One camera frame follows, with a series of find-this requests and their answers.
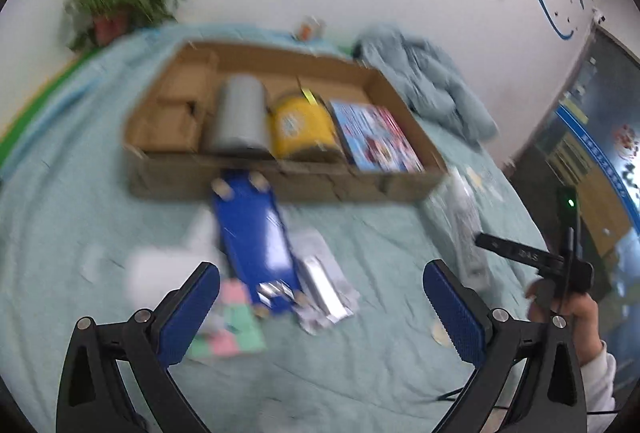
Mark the teal bed blanket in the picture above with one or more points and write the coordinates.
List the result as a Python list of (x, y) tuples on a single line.
[(75, 193)]

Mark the white plastic bottle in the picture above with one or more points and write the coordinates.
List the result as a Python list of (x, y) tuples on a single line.
[(462, 223)]

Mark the large cardboard box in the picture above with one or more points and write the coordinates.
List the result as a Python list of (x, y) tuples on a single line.
[(280, 183)]

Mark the silver metal cylinder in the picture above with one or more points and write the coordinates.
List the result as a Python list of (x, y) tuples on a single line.
[(237, 118)]

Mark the green mat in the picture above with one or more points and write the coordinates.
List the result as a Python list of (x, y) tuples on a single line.
[(40, 103)]

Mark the yellow can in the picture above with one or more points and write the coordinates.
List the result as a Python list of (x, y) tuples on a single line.
[(302, 128)]

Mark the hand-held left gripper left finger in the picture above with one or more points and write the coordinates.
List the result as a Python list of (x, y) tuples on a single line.
[(192, 308)]

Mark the light blue folded quilt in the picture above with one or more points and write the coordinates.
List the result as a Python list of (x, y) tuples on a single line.
[(430, 78)]

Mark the pastel sponge block pack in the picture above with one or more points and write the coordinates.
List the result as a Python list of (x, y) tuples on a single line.
[(235, 328)]

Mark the silver foil packet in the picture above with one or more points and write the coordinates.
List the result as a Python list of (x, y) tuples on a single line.
[(322, 283)]

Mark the colourful comic book box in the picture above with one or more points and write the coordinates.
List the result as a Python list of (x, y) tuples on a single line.
[(375, 138)]

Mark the dark glass door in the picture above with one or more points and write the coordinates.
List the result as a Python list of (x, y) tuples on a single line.
[(590, 148)]

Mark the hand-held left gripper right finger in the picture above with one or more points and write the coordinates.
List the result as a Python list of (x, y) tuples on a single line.
[(457, 313)]

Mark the person's right forearm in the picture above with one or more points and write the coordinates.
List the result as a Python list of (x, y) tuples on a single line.
[(597, 378)]

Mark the white security camera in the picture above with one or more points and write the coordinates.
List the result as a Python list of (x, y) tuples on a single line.
[(599, 15)]

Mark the blue refill pouch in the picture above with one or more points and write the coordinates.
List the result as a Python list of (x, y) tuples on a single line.
[(255, 233)]

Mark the white paper roll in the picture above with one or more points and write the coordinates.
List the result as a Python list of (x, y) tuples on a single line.
[(155, 278)]

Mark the small jar with orange label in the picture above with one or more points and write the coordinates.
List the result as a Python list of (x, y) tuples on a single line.
[(310, 29)]

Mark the person's right hand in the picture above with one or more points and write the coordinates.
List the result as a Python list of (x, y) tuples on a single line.
[(582, 323)]

